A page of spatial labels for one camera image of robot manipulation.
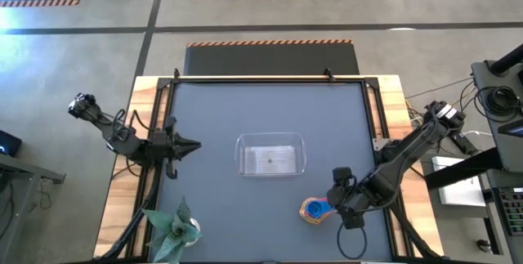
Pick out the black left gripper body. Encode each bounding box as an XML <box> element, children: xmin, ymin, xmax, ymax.
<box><xmin>149</xmin><ymin>115</ymin><xmax>179</xmax><ymax>180</ymax></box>

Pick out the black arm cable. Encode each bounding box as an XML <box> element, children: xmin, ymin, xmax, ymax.
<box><xmin>336</xmin><ymin>214</ymin><xmax>369</xmax><ymax>261</ymax></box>
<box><xmin>112</xmin><ymin>108</ymin><xmax>153</xmax><ymax>135</ymax></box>

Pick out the grey equipment cart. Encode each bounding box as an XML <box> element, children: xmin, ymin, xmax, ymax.
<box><xmin>470</xmin><ymin>59</ymin><xmax>523</xmax><ymax>175</ymax></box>

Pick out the coiled black cable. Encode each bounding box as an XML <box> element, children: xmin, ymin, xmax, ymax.
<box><xmin>475</xmin><ymin>85</ymin><xmax>522</xmax><ymax>119</ymax></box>

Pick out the black support beam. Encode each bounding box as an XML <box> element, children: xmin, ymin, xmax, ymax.
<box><xmin>423</xmin><ymin>147</ymin><xmax>502</xmax><ymax>191</ymax></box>

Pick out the grey side desk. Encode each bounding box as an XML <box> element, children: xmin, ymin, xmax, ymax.
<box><xmin>0</xmin><ymin>153</ymin><xmax>67</xmax><ymax>186</ymax></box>

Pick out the black power strip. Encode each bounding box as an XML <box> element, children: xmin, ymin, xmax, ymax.
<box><xmin>449</xmin><ymin>131</ymin><xmax>478</xmax><ymax>155</ymax></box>

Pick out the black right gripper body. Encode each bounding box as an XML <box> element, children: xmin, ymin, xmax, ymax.
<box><xmin>326</xmin><ymin>167</ymin><xmax>369</xmax><ymax>230</ymax></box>

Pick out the black metal table frame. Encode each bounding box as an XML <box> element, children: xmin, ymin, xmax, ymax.
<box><xmin>96</xmin><ymin>67</ymin><xmax>445</xmax><ymax>264</ymax></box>

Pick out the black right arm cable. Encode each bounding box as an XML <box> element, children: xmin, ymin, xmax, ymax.
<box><xmin>336</xmin><ymin>214</ymin><xmax>369</xmax><ymax>261</ymax></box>

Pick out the clear plastic basket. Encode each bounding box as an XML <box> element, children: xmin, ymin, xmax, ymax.
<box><xmin>235</xmin><ymin>132</ymin><xmax>307</xmax><ymax>178</ymax></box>

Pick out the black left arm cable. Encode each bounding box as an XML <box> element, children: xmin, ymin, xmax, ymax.
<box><xmin>112</xmin><ymin>108</ymin><xmax>153</xmax><ymax>135</ymax></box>

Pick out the black round pole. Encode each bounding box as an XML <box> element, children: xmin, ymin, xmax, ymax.
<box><xmin>489</xmin><ymin>44</ymin><xmax>523</xmax><ymax>75</ymax></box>

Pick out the dark keyboard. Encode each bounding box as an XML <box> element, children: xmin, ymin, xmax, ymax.
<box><xmin>494</xmin><ymin>187</ymin><xmax>523</xmax><ymax>236</ymax></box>

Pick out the green artificial succulent plant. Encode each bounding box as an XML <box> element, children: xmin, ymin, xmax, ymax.
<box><xmin>141</xmin><ymin>198</ymin><xmax>203</xmax><ymax>264</ymax></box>

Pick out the blue measuring cup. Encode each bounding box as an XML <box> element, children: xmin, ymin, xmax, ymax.
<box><xmin>306</xmin><ymin>200</ymin><xmax>333</xmax><ymax>218</ymax></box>

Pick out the orange measuring cup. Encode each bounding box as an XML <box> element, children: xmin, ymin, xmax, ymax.
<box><xmin>298</xmin><ymin>196</ymin><xmax>338</xmax><ymax>226</ymax></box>

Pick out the grey table mat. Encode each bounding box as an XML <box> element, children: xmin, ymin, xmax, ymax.
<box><xmin>149</xmin><ymin>82</ymin><xmax>394</xmax><ymax>263</ymax></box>

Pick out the black monitor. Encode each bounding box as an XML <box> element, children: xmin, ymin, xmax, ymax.
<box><xmin>0</xmin><ymin>130</ymin><xmax>23</xmax><ymax>158</ymax></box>

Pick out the white flat box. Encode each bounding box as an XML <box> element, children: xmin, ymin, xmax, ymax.
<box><xmin>431</xmin><ymin>155</ymin><xmax>488</xmax><ymax>208</ymax></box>

